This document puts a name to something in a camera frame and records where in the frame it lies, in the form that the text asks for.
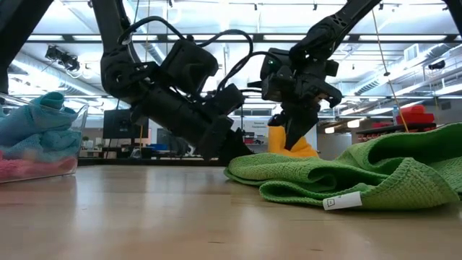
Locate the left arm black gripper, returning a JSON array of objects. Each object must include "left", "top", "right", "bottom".
[{"left": 131, "top": 84, "right": 254, "bottom": 166}]

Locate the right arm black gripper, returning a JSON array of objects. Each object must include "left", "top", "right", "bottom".
[{"left": 261, "top": 59, "right": 343, "bottom": 151}]

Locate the orange microfiber towel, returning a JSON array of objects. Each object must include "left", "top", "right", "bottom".
[{"left": 267, "top": 125, "right": 320, "bottom": 159}]

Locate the clear plastic bin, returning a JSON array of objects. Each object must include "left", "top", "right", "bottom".
[{"left": 0, "top": 92, "right": 90, "bottom": 184}]

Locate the pink microfiber towel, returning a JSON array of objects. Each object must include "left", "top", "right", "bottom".
[{"left": 0, "top": 151, "right": 79, "bottom": 182}]

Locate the green microfiber towel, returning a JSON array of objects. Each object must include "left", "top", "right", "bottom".
[{"left": 223, "top": 122, "right": 462, "bottom": 211}]

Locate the black shelving unit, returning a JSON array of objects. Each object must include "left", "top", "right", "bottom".
[{"left": 355, "top": 122, "right": 447, "bottom": 142}]

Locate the black monitor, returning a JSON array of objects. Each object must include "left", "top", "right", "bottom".
[{"left": 103, "top": 109, "right": 150, "bottom": 140}]

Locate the red plastic bin stack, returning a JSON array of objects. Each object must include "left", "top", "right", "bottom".
[{"left": 396, "top": 104, "right": 436, "bottom": 126}]

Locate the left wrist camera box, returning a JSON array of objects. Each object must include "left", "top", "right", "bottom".
[{"left": 212, "top": 83, "right": 246, "bottom": 117}]

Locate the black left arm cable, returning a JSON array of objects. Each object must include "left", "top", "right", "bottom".
[{"left": 117, "top": 15, "right": 282, "bottom": 95}]

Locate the yellow hanging cable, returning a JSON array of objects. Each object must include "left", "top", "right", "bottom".
[{"left": 371, "top": 9, "right": 411, "bottom": 134}]

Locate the white ventilation duct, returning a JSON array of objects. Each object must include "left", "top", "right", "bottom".
[{"left": 353, "top": 42, "right": 462, "bottom": 97}]

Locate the silver ventilation duct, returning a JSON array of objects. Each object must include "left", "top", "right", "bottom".
[{"left": 14, "top": 52, "right": 104, "bottom": 98}]

